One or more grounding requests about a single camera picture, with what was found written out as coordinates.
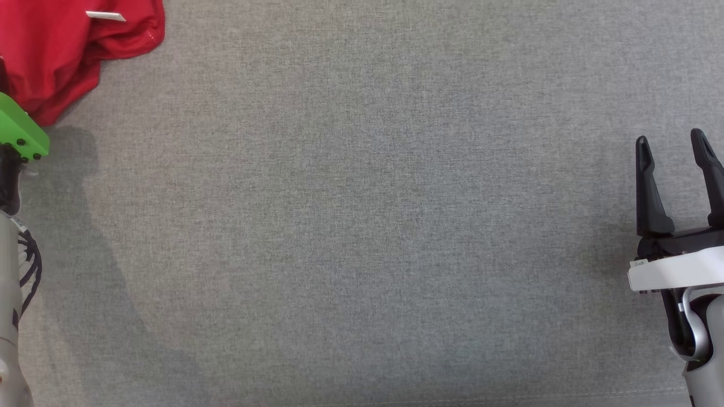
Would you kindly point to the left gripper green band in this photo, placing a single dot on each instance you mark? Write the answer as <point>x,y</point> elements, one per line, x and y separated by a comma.
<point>22,133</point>

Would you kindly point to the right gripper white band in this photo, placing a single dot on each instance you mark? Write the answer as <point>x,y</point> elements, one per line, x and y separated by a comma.
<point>679,271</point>

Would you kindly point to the red jersey with number 23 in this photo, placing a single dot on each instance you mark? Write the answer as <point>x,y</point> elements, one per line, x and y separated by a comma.
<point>51,51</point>

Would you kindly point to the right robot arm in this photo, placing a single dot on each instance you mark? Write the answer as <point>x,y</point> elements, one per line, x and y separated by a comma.
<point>710,379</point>

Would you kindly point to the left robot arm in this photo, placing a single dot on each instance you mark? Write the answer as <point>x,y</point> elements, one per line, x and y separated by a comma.
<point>7,282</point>

